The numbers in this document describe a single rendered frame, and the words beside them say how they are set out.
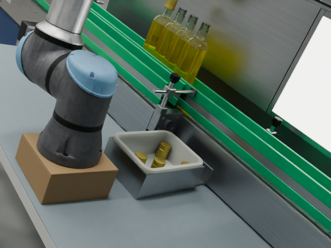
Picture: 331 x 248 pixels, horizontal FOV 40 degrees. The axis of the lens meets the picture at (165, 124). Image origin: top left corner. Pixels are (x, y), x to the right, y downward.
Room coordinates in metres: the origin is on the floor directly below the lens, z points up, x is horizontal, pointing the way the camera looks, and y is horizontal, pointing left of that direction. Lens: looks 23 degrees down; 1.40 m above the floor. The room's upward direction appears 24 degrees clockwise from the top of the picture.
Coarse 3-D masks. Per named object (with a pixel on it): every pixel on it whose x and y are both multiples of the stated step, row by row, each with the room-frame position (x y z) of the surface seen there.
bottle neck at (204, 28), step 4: (204, 24) 1.41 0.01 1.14; (208, 24) 1.43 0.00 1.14; (200, 28) 1.42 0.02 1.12; (204, 28) 1.41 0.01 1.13; (208, 28) 1.42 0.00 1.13; (200, 32) 1.41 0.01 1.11; (204, 32) 1.41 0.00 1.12; (196, 36) 1.42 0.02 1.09; (200, 36) 1.41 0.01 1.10; (204, 36) 1.42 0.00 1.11
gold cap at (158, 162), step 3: (156, 159) 1.10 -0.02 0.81; (159, 159) 1.11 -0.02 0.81; (162, 159) 1.11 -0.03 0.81; (153, 162) 1.10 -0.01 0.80; (156, 162) 1.09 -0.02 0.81; (159, 162) 1.09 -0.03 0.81; (162, 162) 1.10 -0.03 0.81; (165, 162) 1.11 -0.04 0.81; (153, 165) 1.09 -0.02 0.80; (156, 165) 1.09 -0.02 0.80; (159, 165) 1.09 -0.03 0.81; (162, 165) 1.09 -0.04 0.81
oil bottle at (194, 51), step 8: (192, 40) 1.41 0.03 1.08; (200, 40) 1.41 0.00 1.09; (184, 48) 1.42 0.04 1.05; (192, 48) 1.40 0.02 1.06; (200, 48) 1.40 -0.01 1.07; (184, 56) 1.41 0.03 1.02; (192, 56) 1.39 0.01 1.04; (200, 56) 1.41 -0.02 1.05; (176, 64) 1.42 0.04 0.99; (184, 64) 1.40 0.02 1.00; (192, 64) 1.40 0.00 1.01; (200, 64) 1.42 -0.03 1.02; (176, 72) 1.41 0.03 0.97; (184, 72) 1.39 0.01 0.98; (192, 72) 1.41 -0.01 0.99; (192, 80) 1.42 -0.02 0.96
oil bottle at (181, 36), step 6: (180, 30) 1.45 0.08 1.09; (186, 30) 1.45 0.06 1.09; (174, 36) 1.46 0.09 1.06; (180, 36) 1.44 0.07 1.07; (186, 36) 1.43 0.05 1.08; (192, 36) 1.45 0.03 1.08; (174, 42) 1.45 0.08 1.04; (180, 42) 1.43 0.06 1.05; (174, 48) 1.44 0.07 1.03; (180, 48) 1.43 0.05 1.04; (168, 54) 1.45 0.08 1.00; (174, 54) 1.44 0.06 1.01; (180, 54) 1.43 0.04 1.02; (168, 60) 1.45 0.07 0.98; (174, 60) 1.43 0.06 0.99; (168, 66) 1.44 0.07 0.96; (174, 66) 1.43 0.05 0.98
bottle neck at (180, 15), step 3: (180, 9) 1.49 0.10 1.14; (183, 9) 1.51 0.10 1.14; (177, 12) 1.50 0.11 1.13; (180, 12) 1.49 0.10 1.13; (183, 12) 1.49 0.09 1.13; (186, 12) 1.50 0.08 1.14; (177, 15) 1.49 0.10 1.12; (180, 15) 1.49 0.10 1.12; (183, 15) 1.49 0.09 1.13; (177, 18) 1.49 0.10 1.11; (180, 18) 1.49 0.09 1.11; (183, 18) 1.49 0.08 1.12; (174, 21) 1.49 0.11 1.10; (177, 21) 1.49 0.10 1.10; (180, 21) 1.49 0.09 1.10; (180, 24) 1.49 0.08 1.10
